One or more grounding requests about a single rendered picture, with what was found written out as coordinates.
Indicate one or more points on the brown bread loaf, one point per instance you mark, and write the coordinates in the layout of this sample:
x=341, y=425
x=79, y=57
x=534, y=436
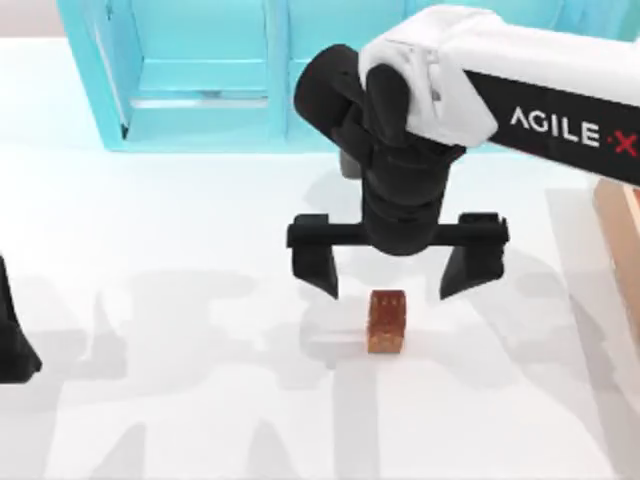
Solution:
x=387, y=322

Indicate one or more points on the salmon-coloured shallow box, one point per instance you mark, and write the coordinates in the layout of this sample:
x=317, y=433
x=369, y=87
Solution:
x=620, y=240

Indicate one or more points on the light blue rack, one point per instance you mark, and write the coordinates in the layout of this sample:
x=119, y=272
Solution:
x=210, y=60

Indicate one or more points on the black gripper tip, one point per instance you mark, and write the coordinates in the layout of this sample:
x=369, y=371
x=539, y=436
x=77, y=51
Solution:
x=15, y=335

